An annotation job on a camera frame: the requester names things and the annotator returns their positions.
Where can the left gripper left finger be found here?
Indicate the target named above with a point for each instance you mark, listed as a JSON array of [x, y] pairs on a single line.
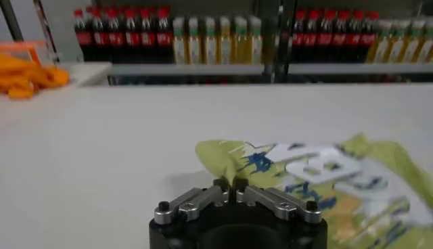
[[196, 203]]

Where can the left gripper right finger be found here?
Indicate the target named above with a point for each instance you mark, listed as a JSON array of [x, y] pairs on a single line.
[[277, 203]]

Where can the light green t-shirt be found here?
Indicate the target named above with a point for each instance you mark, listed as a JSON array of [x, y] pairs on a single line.
[[399, 159]]

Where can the large white work table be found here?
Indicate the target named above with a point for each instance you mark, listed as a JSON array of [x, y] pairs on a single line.
[[135, 135]]

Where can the white drink display shelf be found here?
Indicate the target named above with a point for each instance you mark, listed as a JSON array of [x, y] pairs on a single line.
[[355, 68], [186, 70]]

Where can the yellow juice bottle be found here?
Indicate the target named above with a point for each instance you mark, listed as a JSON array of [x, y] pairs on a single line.
[[255, 47], [241, 47], [413, 50], [180, 47], [380, 50], [225, 47], [195, 47], [210, 47], [397, 50], [427, 50]]

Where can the red cap cola bottle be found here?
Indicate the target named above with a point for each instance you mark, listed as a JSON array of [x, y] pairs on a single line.
[[325, 37], [368, 35], [340, 37], [164, 37], [354, 37], [99, 37], [132, 37], [148, 37], [116, 37], [310, 37], [298, 37], [82, 37]]

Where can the long white side table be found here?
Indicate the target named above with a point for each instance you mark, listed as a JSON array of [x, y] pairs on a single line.
[[84, 72]]

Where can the crumpled orange cloth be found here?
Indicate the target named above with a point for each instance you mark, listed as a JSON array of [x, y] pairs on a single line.
[[30, 78]]

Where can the orange and white box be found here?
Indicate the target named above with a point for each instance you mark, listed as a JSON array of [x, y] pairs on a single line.
[[20, 47]]

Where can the black vertical shelf post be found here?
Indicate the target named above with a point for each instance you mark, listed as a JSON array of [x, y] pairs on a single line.
[[274, 40]]

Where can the black slanted frame post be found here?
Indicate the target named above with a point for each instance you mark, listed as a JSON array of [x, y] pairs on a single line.
[[10, 18]]

